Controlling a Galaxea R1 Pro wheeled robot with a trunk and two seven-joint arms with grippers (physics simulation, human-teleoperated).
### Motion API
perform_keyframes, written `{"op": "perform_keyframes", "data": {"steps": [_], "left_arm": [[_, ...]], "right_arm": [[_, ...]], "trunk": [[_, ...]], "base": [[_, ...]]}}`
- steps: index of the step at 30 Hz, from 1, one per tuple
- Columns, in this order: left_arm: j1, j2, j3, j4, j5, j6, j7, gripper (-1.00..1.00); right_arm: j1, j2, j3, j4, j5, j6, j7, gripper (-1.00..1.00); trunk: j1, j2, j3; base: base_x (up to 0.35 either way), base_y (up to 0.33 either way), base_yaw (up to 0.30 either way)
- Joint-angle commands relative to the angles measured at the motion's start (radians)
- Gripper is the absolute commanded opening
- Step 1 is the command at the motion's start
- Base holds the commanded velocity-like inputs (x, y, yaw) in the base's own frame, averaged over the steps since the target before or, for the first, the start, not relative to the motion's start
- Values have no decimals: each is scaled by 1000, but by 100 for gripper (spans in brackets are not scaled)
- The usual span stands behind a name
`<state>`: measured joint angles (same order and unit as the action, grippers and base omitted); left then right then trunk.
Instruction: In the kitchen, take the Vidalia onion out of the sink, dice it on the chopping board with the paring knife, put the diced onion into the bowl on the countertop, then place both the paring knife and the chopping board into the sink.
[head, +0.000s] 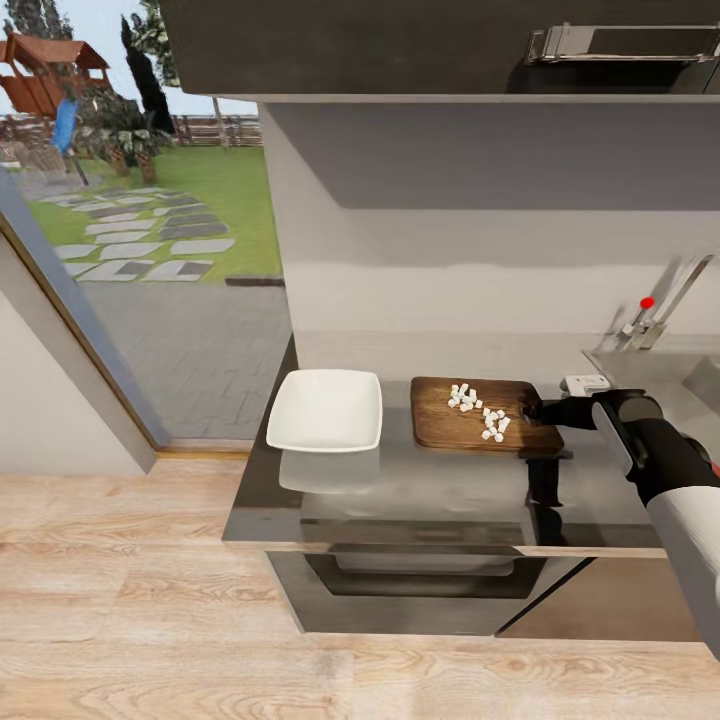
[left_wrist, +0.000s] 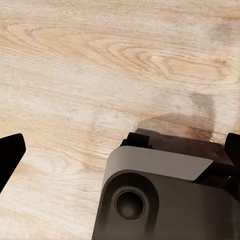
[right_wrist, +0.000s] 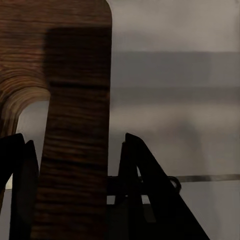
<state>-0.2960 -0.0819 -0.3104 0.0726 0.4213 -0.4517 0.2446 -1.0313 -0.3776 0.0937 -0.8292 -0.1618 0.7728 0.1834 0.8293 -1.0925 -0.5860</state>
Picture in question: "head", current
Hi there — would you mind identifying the cutting board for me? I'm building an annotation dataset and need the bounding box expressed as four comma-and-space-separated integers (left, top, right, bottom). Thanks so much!
411, 376, 565, 454

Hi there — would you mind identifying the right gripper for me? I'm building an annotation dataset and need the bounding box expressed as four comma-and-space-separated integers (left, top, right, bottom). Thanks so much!
523, 397, 586, 430

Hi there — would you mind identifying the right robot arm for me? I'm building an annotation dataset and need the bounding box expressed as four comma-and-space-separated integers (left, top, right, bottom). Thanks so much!
523, 375, 720, 660

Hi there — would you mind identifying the bowl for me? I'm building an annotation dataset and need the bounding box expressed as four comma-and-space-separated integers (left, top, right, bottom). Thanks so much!
266, 369, 382, 454

